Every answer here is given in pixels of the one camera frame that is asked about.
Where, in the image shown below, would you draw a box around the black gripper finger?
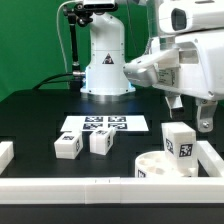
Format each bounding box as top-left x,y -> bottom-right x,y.
195,98 -> 218,133
165,92 -> 184,119

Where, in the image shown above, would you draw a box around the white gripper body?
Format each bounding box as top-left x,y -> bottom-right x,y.
123,29 -> 224,100

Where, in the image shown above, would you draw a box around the white round stool seat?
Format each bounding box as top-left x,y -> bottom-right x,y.
135,151 -> 199,178

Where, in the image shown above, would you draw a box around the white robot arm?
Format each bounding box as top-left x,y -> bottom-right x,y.
82,0 -> 224,132

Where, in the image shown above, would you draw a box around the white tag sheet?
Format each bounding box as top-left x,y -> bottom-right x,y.
61,115 -> 149,132

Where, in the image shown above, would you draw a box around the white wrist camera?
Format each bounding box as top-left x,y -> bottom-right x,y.
158,0 -> 224,34

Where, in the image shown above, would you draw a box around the white right fence wall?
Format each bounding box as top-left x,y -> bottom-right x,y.
197,141 -> 224,178

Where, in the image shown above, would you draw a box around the white fence wall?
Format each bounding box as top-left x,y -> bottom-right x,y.
0,141 -> 14,175
0,177 -> 224,204
197,141 -> 224,178

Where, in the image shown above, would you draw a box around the white overhead camera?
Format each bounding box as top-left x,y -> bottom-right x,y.
83,0 -> 116,10

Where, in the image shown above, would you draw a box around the white front fence wall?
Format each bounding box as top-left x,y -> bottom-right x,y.
0,177 -> 224,204

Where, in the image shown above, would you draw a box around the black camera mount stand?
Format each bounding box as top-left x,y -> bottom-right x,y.
63,3 -> 93,91

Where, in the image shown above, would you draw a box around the black cables on table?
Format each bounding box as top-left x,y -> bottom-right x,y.
32,72 -> 76,90

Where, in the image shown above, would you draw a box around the white cable on stand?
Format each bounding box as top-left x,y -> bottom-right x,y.
55,0 -> 77,64

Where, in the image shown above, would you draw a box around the white left fence wall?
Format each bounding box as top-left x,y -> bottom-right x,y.
0,141 -> 14,175

